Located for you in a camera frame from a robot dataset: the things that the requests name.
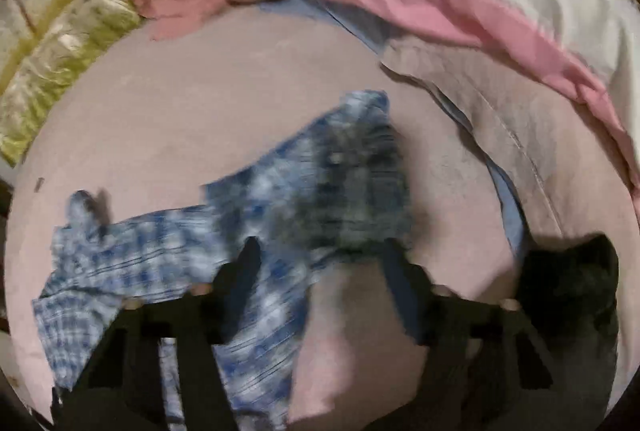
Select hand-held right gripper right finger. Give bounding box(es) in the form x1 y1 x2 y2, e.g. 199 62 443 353
370 238 566 431

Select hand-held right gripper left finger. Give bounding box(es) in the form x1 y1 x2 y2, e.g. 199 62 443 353
50 236 263 431

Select blue plaid shirt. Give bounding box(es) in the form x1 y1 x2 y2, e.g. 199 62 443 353
32 88 416 431

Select black folded clothes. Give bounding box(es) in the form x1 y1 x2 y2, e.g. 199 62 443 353
515 233 621 347

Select tree print curtain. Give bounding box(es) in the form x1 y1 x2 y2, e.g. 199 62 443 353
0 0 191 167

